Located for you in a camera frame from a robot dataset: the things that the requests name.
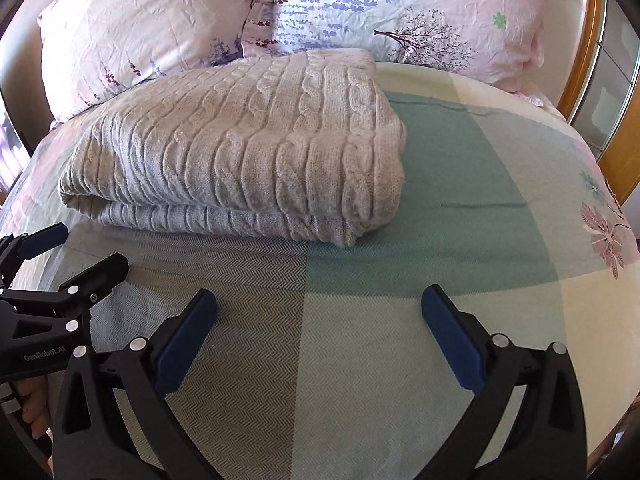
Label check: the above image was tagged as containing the pink and white tree-print pillow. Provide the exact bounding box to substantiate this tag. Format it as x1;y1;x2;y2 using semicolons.
242;0;552;107

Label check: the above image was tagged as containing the person's left hand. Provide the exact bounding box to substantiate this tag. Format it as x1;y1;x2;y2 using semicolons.
11;374;53;442

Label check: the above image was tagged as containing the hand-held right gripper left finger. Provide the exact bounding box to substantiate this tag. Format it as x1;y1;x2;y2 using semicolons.
52;288;221;480

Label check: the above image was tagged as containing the pink floral pillow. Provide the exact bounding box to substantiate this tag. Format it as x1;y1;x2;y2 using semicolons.
37;0;267;123

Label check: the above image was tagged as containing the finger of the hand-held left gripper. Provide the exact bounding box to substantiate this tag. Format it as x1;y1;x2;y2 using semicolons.
0;223;70;292
0;252;130;333

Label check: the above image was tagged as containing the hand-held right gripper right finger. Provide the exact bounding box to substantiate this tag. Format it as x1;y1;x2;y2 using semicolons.
420;284;589;480

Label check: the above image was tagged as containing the green and cream checked blanket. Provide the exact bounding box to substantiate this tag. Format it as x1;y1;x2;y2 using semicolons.
27;62;632;480

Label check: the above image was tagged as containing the grey cable knit blanket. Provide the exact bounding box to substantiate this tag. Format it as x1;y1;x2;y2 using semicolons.
58;47;408;249

